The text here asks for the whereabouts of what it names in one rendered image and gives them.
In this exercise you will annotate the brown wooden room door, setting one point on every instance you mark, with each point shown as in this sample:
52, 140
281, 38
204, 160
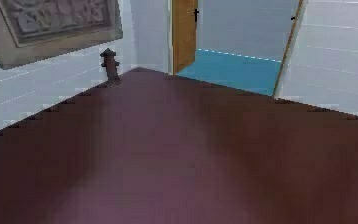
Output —
184, 33
288, 46

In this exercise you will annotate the grey framed wall picture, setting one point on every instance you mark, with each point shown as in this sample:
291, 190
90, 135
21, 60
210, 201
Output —
57, 30

